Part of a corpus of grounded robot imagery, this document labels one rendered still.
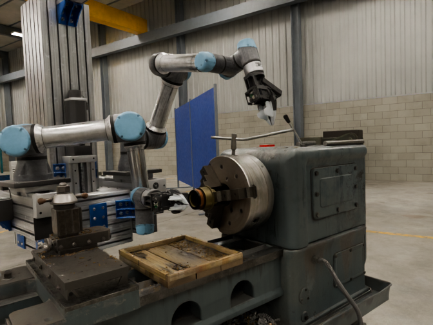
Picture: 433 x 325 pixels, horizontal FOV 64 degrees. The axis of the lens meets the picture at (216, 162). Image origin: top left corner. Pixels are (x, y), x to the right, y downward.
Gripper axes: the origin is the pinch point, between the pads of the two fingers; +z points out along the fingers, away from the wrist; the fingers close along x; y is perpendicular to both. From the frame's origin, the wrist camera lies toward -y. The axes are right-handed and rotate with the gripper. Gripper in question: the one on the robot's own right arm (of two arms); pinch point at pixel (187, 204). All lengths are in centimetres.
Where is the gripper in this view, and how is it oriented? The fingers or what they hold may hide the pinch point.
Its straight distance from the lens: 124.3
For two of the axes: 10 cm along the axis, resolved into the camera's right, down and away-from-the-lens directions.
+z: 6.2, 0.2, -7.8
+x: -0.4, -10.0, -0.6
